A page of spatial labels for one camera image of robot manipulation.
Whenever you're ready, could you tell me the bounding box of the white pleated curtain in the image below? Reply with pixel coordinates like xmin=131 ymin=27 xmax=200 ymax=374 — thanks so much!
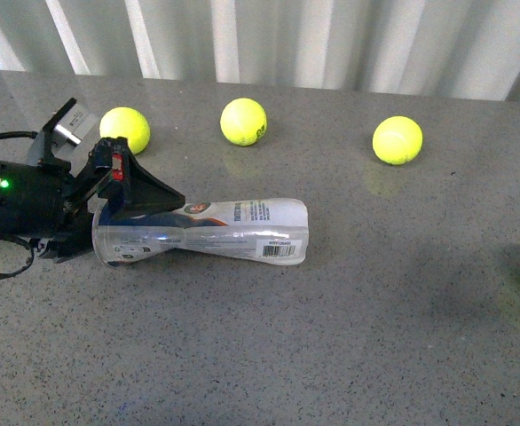
xmin=0 ymin=1 xmax=520 ymax=101

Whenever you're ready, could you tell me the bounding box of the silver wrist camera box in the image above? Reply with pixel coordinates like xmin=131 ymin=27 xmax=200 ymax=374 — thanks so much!
xmin=26 ymin=98 xmax=99 ymax=173

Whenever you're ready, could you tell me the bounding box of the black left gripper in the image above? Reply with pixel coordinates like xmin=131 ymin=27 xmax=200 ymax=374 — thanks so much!
xmin=31 ymin=137 xmax=185 ymax=263

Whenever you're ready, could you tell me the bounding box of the clear blue Wilson tennis can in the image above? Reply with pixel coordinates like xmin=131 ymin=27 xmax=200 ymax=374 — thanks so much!
xmin=92 ymin=198 xmax=309 ymax=265

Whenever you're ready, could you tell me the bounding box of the tennis ball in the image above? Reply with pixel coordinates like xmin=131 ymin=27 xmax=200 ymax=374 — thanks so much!
xmin=220 ymin=98 xmax=267 ymax=146
xmin=98 ymin=106 xmax=151 ymax=154
xmin=372 ymin=115 xmax=423 ymax=165

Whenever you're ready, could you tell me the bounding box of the tennis ball middle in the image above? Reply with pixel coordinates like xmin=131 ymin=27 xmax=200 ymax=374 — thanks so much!
xmin=220 ymin=98 xmax=267 ymax=146

